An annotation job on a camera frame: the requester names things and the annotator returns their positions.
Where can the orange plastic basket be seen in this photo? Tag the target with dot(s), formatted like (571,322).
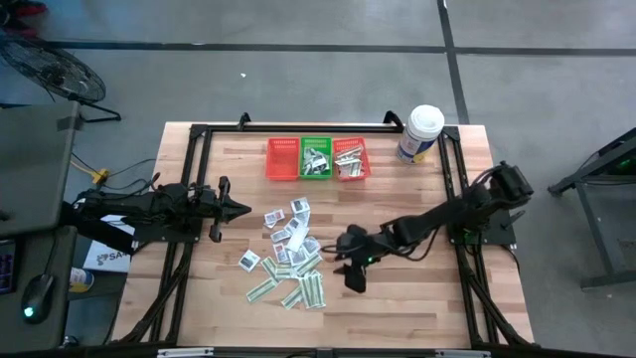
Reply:
(348,142)
(283,164)

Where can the dark grey desk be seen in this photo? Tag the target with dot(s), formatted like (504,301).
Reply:
(49,248)

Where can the black metal cart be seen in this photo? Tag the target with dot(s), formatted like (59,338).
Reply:
(586,169)

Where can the black keyboard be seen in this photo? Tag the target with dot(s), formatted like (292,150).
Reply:
(6,266)

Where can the white printed box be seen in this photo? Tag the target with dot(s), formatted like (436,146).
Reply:
(107,258)

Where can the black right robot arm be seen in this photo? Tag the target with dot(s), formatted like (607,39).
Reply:
(447,214)

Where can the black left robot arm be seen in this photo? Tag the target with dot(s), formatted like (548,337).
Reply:
(149,204)

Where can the grey desk panel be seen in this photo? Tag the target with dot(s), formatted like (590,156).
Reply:
(35,164)

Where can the black floor fan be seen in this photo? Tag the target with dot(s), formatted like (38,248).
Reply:
(52,69)

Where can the black computer mouse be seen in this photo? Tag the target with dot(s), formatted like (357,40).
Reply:
(37,298)

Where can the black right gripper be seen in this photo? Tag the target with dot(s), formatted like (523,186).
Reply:
(363,246)

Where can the green plastic basket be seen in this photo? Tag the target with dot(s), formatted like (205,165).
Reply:
(315,141)

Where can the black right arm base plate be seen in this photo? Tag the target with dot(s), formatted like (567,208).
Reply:
(499,236)

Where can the yellow blue can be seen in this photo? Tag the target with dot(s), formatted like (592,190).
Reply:
(82,279)

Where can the black aluminium rig frame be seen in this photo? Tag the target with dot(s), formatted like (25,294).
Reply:
(258,129)

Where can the white square pad packet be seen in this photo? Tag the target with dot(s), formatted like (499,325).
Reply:
(309,153)
(280,235)
(344,160)
(299,205)
(274,217)
(313,169)
(322,161)
(297,257)
(311,245)
(303,218)
(293,225)
(249,260)

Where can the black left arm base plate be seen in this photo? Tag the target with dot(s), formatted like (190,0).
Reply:
(164,233)

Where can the red printed square pad packet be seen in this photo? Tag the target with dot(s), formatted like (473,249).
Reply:
(280,252)

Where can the white wipes canister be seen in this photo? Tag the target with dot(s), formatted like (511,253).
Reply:
(425,124)

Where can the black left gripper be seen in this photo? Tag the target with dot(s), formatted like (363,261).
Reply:
(211,206)

